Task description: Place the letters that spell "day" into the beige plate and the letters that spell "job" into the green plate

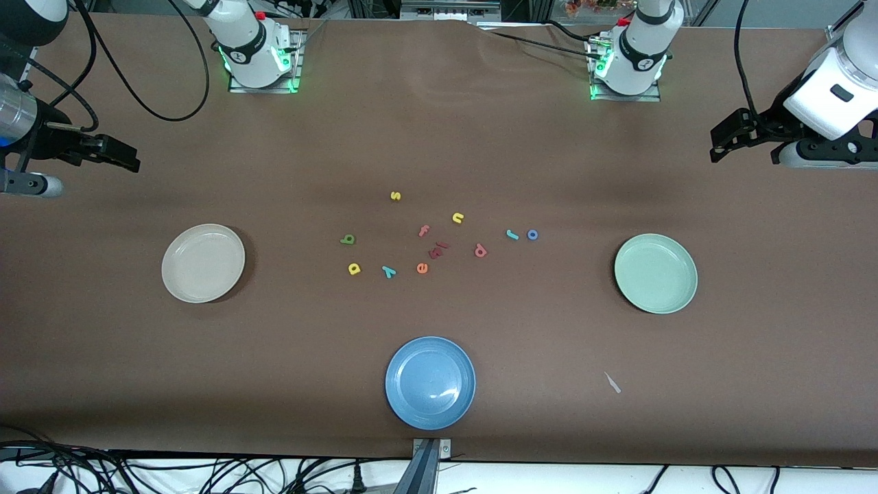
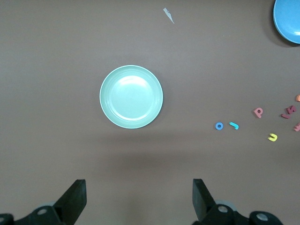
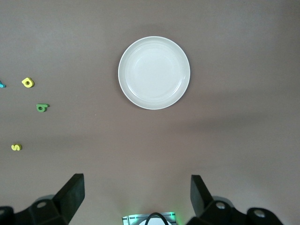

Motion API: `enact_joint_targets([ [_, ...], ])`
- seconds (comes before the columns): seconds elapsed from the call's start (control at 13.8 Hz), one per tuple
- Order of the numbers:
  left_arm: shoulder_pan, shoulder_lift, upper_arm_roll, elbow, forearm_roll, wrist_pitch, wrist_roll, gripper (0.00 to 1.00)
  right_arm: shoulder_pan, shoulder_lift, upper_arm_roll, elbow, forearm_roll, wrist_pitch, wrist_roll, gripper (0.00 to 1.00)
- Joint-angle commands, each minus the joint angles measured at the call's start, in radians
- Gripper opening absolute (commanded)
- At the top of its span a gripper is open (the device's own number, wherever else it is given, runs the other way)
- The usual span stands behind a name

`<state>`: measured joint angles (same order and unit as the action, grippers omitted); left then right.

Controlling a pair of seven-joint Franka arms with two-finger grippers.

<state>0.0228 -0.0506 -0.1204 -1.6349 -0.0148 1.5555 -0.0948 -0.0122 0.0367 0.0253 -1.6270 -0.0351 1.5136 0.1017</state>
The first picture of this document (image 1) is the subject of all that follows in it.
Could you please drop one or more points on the black power plug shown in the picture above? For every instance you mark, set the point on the black power plug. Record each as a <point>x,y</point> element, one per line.
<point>357,480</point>

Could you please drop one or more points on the orange artificial flowers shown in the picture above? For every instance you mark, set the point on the orange artificial flowers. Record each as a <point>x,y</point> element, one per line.
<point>597,7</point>

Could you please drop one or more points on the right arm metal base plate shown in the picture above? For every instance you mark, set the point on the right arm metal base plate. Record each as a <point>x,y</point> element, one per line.
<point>295,68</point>

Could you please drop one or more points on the light green round plate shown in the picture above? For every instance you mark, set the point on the light green round plate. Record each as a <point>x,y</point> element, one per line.
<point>655,288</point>

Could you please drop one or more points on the blue round plate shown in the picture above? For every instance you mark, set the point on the blue round plate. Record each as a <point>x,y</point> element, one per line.
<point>429,384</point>

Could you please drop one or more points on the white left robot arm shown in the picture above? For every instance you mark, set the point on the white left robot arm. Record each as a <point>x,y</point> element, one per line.
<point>638,55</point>

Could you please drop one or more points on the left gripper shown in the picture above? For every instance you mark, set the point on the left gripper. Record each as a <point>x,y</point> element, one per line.
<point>770,125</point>

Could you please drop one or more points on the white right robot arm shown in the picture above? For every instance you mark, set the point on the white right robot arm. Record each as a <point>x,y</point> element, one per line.
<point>247,41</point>

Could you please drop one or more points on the silver aluminium frame bracket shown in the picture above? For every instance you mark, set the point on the silver aluminium frame bracket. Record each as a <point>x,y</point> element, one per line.
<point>449,8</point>

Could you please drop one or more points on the beige brown round plate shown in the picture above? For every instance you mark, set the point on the beige brown round plate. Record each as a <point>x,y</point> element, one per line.
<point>199,264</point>

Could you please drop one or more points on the small white paper scrap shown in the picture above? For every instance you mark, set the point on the small white paper scrap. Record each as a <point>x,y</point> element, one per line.
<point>612,382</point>

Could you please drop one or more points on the salmon foam letter p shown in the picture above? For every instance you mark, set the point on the salmon foam letter p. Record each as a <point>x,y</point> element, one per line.
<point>480,251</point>

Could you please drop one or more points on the grey metal camera mount bracket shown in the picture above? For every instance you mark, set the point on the grey metal camera mount bracket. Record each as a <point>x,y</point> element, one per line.
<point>431,449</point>

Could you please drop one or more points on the aluminium corner profile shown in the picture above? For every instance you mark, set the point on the aluminium corner profile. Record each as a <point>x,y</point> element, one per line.
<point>835,31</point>

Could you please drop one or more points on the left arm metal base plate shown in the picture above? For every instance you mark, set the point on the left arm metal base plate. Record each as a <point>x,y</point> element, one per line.
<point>655,96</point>

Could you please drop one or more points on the teal foam letter y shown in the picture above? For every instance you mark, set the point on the teal foam letter y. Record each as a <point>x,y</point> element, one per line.
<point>389,272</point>

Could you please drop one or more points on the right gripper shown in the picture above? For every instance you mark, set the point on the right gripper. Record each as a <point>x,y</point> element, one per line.
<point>49,139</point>

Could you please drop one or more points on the brown table cover sheet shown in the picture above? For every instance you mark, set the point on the brown table cover sheet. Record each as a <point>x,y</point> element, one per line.
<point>137,377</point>

